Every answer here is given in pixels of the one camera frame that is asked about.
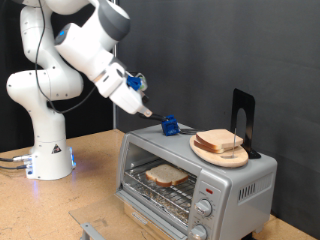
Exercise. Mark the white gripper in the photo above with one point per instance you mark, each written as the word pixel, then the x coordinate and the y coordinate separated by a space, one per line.
pixel 128 100

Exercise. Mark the thin metal pin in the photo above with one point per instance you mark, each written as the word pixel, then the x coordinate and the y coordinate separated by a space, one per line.
pixel 233 143

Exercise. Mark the white bread slice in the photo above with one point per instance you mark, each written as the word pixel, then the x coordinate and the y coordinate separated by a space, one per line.
pixel 166 175
pixel 208 148
pixel 218 138

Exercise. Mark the vertical metal pole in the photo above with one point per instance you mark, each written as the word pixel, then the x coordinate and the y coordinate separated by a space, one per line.
pixel 114 120

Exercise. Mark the silver toaster oven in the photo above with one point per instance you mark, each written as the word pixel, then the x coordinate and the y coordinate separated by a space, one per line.
pixel 233 186

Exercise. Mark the silver oven knob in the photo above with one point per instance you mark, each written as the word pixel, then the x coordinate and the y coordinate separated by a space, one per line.
pixel 204 208
pixel 199 232

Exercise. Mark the black metal bookend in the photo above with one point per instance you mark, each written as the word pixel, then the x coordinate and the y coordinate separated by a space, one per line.
pixel 238 103

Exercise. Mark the glass oven door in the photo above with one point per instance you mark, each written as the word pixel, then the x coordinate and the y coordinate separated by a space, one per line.
pixel 91 230

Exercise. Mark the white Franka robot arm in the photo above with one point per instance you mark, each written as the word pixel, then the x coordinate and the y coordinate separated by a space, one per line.
pixel 43 86

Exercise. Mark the oval wooden board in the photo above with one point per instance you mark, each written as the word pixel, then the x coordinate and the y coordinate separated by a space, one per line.
pixel 220 159

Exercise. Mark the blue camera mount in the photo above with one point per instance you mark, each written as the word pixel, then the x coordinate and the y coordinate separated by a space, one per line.
pixel 134 83

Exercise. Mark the blue spatula grip block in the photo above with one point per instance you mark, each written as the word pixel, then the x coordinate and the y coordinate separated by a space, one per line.
pixel 170 126

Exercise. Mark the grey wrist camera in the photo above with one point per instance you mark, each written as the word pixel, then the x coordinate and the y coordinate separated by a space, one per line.
pixel 142 81

